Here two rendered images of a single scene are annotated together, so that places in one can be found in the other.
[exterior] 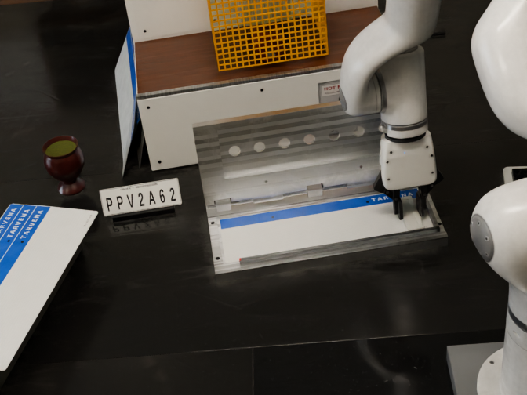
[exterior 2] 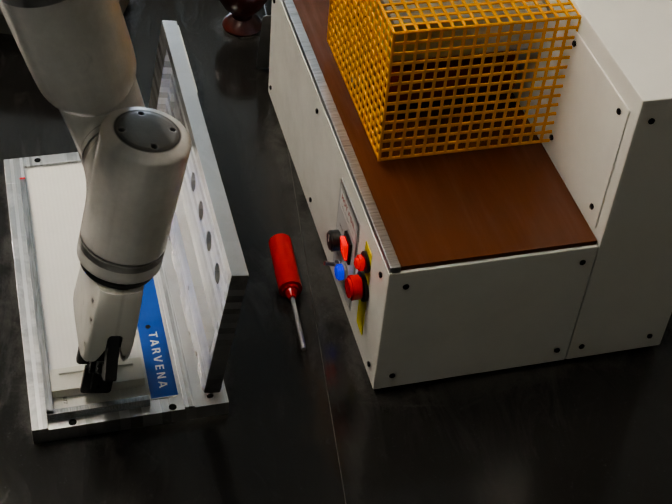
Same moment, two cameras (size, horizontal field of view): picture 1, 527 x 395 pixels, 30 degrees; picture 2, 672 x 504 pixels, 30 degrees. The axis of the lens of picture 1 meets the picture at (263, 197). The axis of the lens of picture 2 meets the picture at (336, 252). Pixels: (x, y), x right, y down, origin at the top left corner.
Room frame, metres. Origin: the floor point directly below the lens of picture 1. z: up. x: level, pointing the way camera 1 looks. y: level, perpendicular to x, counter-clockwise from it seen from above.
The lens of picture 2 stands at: (1.43, -1.17, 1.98)
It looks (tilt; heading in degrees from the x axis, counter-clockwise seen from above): 44 degrees down; 75
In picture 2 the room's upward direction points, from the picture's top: 6 degrees clockwise
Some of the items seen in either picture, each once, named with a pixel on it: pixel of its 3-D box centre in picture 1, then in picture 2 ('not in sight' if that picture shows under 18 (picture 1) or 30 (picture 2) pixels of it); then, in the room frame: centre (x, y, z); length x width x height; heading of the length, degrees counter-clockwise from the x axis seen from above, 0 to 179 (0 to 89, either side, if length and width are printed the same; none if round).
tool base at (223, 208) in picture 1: (322, 222); (106, 272); (1.45, -0.11, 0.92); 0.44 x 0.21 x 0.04; 93
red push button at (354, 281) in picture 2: not in sight; (355, 287); (1.71, -0.25, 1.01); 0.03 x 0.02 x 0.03; 93
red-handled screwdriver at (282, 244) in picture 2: not in sight; (291, 291); (1.66, -0.16, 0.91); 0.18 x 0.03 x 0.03; 89
